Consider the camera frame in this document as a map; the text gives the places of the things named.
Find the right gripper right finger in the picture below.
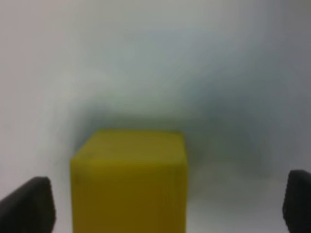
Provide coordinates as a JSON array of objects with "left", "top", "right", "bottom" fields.
[{"left": 282, "top": 170, "right": 311, "bottom": 233}]

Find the yellow cube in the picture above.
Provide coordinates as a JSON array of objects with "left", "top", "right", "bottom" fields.
[{"left": 70, "top": 130, "right": 188, "bottom": 233}]

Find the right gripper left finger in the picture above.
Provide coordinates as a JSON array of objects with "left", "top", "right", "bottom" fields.
[{"left": 0, "top": 177, "right": 56, "bottom": 233}]

